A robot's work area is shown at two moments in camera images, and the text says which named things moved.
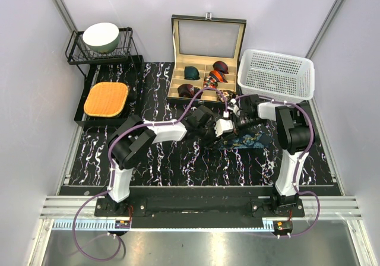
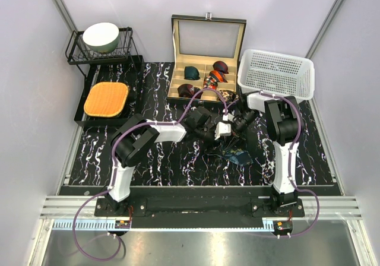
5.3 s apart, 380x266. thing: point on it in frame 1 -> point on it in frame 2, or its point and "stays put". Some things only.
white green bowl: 103,37 stays put
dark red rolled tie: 187,90 stays put
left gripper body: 207,133 stays put
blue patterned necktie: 250,141 -> 238,156
